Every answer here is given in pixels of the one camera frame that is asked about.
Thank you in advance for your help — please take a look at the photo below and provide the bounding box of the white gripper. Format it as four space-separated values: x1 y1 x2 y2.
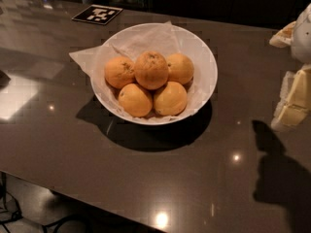
269 4 311 131

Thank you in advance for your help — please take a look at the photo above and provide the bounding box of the orange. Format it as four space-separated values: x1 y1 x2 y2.
134 50 168 90
166 53 194 84
118 83 153 117
104 56 135 89
154 82 188 117

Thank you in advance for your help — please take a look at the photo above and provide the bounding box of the white bowl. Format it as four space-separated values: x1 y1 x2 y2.
89 22 219 126

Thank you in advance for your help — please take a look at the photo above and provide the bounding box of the white paper liner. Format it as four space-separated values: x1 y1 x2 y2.
68 20 208 125

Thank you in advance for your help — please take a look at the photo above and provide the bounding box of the black white fiducial marker card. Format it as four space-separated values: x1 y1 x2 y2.
72 5 122 25

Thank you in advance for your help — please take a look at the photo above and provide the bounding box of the black floor cable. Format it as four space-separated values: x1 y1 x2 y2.
0 172 86 233

